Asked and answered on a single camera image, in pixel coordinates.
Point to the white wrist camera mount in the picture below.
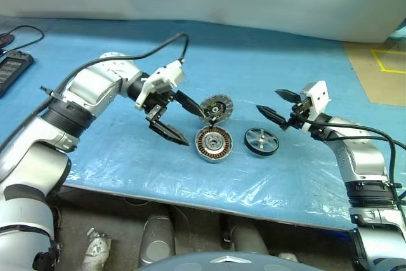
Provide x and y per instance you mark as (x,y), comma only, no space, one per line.
(318,96)
(165,75)

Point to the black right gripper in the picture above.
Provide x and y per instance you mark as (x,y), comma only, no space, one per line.
(298,115)

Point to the silver left robot leg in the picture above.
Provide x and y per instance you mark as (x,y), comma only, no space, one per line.
(157,236)

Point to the grey robot torso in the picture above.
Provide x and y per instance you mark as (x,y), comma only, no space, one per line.
(228,263)

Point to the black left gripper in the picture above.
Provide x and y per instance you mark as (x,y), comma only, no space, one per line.
(157,106)

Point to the black round flat object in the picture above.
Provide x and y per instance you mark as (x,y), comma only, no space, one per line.
(4,40)

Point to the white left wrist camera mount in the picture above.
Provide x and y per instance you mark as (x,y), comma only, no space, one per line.
(165,75)

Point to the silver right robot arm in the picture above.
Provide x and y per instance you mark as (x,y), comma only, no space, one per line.
(358,153)

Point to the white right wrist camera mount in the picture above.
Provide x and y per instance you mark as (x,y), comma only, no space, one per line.
(318,96)

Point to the brown cardboard sheet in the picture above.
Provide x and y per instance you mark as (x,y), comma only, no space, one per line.
(364,71)

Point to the round motor housing copper windings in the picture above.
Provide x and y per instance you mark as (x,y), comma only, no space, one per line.
(203,147)

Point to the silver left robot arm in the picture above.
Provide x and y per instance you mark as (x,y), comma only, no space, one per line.
(92,83)

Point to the white crumpled object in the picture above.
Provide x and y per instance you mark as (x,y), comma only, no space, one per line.
(95,247)

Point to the motor stator with copper windings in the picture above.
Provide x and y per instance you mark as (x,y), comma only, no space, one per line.
(222,106)

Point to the silver robot leg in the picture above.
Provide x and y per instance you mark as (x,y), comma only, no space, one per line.
(157,236)
(247,239)

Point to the silver right robot leg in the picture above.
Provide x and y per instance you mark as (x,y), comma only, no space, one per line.
(247,239)

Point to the black handheld device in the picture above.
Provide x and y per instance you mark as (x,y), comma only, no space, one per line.
(12,68)

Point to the black spoked rotor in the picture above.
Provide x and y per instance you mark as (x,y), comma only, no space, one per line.
(261,139)

